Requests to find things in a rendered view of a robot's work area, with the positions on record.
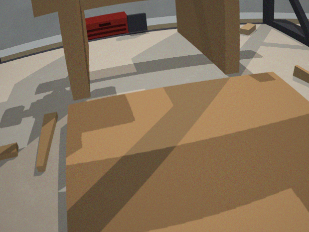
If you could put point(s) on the dark grey block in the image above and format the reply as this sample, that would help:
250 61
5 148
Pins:
137 22

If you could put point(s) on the brown wooden board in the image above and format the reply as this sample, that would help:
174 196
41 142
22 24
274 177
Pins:
74 38
213 27

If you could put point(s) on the tan flat wooden board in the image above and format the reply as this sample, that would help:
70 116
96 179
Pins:
222 155

